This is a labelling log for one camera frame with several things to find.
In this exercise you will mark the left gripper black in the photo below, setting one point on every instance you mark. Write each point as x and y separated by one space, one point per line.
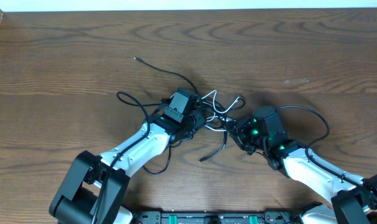
198 116

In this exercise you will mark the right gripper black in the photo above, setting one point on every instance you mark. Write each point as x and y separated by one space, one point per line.
239 134

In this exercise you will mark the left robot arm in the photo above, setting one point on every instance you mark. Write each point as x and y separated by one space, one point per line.
94 186

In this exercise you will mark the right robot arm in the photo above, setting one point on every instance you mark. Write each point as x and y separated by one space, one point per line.
353 198

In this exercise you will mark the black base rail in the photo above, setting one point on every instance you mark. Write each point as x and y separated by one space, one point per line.
213 217

